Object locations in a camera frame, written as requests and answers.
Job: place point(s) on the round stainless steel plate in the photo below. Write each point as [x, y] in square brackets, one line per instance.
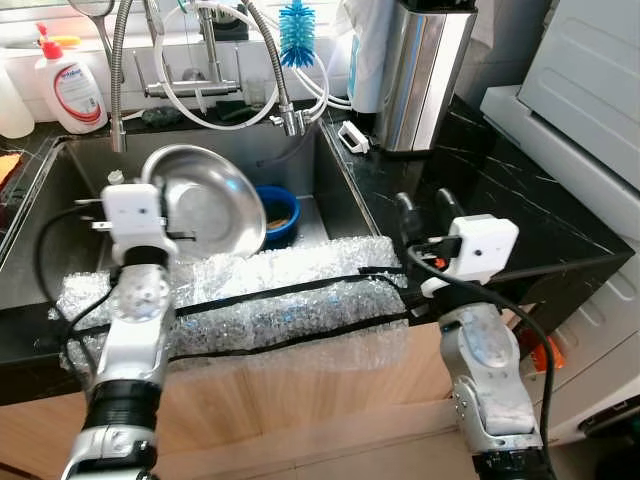
[215, 200]

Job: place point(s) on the stainless steel sink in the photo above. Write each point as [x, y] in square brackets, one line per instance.
[330, 190]

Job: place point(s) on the small white plastic clip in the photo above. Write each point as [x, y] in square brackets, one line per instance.
[353, 137]

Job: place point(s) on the blue plastic bowl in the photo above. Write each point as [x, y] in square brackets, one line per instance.
[288, 225]

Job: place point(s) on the tall stainless steel utensil holder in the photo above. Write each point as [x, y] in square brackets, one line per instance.
[425, 80]

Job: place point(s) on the clear bubble wrap sheet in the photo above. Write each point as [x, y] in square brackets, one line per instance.
[280, 290]

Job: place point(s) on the orange object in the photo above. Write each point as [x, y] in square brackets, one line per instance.
[552, 355]

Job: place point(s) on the white container blue label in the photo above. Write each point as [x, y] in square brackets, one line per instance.
[365, 60]

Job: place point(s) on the white washing machine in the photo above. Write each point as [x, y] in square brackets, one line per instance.
[590, 80]

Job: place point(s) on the wooden cabinet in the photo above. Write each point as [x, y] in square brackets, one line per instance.
[300, 400]

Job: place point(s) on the blue bottle brush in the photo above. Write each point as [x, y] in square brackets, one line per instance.
[297, 35]

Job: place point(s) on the chrome faucet mixer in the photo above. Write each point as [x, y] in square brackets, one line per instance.
[190, 88]

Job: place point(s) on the dark scouring pad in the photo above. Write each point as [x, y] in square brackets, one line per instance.
[160, 116]

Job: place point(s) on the white soap bottle red pump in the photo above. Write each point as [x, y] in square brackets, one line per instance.
[75, 95]

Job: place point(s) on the orange cloth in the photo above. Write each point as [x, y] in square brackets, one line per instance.
[8, 168]

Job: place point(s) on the translucent white spray bottle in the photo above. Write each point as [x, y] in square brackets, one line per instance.
[12, 105]

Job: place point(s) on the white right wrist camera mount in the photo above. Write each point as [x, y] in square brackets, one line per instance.
[485, 245]

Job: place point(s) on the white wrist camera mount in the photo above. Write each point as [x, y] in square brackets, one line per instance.
[135, 215]
[485, 245]

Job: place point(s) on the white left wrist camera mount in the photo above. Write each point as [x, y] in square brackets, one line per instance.
[135, 215]

